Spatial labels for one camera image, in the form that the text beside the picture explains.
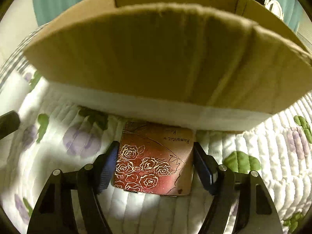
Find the white floral quilted mat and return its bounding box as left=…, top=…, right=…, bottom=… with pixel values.
left=1, top=68, right=311, bottom=233

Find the green checkered bedsheet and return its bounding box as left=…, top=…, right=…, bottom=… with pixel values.
left=1, top=24, right=46, bottom=89

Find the brown cardboard box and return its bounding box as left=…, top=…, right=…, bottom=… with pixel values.
left=24, top=0, right=311, bottom=131

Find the white oval vanity mirror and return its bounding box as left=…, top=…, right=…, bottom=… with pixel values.
left=265, top=0, right=284, bottom=21

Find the teal curtain right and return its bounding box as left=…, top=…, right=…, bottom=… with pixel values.
left=276, top=0, right=303, bottom=33

